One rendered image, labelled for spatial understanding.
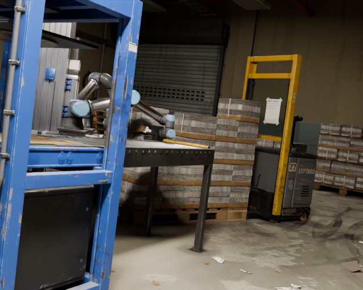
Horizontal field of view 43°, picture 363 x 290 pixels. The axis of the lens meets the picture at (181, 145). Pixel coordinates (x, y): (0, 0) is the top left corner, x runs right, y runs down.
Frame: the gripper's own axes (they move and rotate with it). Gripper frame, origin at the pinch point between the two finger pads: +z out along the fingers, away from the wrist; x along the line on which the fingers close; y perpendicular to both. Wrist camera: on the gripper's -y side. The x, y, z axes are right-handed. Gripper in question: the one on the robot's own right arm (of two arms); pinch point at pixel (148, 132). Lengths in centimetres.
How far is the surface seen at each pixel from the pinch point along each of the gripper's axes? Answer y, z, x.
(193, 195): -57, 3, -64
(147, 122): 8.6, 2.7, 0.3
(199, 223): -63, -75, -7
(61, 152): -8, -135, 140
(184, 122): 13, 19, -54
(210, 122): 16, 2, -73
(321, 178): -59, 169, -518
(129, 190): -55, 16, 3
